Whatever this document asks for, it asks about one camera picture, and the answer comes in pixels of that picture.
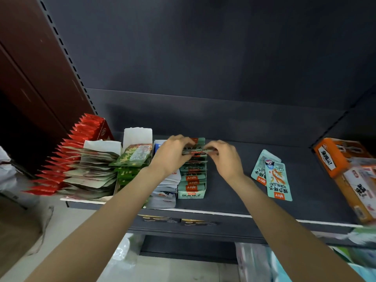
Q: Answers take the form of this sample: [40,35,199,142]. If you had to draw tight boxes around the clear plastic bag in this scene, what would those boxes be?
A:
[109,233,146,271]

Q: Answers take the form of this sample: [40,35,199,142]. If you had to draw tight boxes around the white cardboard display box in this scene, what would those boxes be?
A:
[83,140,122,156]
[122,127,153,153]

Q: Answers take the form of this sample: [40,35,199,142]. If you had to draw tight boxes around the row of teal packets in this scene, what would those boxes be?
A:
[177,137,208,200]

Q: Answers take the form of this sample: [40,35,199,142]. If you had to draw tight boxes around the pale plastic wrapped goods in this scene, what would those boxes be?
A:
[234,227,376,282]

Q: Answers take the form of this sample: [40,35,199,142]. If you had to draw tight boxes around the orange snack box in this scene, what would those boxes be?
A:
[313,137,374,179]
[334,165,376,224]

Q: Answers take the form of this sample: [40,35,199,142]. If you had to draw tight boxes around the brown wooden cabinet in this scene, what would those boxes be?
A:
[0,0,95,176]

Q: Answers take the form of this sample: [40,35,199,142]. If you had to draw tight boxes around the person's right hand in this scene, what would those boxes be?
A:
[205,140,246,183]

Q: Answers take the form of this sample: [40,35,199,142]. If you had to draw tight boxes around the white plastic bag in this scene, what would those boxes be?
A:
[0,146,18,192]

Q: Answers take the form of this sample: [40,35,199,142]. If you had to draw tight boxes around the dark grey metal shelf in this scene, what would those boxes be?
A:
[60,88,376,248]

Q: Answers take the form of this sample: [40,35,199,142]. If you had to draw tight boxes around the row of green packets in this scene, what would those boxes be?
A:
[110,143,153,192]

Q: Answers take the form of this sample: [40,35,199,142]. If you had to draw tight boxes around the person's left forearm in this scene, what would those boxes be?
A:
[25,167,168,282]

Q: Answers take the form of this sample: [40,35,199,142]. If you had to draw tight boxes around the teal snack packet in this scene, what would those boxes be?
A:
[264,162,293,202]
[251,149,282,187]
[182,145,218,156]

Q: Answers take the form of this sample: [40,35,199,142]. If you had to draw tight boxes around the black shelf price label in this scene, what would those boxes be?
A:
[180,219,218,227]
[137,214,181,223]

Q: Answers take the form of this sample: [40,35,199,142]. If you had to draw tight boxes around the red display box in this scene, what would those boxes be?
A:
[96,118,115,141]

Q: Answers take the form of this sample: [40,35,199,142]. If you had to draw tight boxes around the person's left hand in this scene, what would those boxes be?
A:
[149,135,196,181]

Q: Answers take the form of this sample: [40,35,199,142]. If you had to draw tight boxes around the row of white blue packets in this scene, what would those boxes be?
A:
[146,140,182,210]

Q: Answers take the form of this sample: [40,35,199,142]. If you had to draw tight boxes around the row of red packets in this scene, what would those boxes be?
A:
[23,113,106,196]

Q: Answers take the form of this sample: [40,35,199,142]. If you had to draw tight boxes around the row of beige packets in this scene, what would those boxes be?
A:
[58,145,120,201]

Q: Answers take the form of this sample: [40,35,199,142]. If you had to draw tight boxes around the person's right forearm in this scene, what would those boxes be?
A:
[228,173,365,282]

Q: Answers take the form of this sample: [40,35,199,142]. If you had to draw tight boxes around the perforated shelf upright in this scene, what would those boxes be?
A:
[36,0,98,115]

